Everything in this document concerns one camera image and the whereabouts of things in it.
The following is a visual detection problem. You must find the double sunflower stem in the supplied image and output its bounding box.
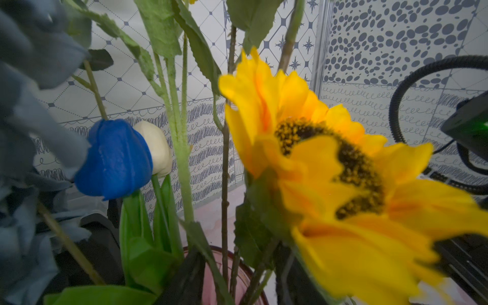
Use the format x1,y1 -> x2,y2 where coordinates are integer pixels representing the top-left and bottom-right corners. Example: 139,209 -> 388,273
227,1 -> 281,304

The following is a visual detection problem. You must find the sunflower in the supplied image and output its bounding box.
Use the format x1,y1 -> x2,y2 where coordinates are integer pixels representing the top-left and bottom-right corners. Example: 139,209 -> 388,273
219,50 -> 487,304

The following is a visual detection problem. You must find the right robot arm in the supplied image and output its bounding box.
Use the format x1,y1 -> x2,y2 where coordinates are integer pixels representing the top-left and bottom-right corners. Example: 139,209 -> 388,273
388,55 -> 487,304

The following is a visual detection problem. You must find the pink glass vase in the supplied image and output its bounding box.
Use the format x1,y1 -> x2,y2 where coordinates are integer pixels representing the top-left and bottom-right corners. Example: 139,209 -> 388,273
201,245 -> 254,304

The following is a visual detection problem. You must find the white tulip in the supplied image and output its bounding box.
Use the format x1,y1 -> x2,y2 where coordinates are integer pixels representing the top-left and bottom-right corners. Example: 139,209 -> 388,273
134,121 -> 172,252

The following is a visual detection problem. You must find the blue tulip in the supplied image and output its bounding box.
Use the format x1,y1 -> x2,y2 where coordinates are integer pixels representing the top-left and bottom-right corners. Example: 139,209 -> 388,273
74,119 -> 184,295

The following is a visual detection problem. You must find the yellow poppy flower stem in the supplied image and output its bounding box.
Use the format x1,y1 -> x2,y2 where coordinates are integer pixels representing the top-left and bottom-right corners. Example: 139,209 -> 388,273
67,1 -> 221,222

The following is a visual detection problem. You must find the black plastic toolbox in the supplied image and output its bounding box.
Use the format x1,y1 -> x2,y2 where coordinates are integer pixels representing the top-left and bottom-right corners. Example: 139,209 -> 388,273
43,200 -> 125,295

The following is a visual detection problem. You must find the grey blue rose bouquet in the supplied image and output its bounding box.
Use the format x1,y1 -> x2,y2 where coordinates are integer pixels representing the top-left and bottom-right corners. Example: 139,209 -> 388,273
1,1 -> 94,304

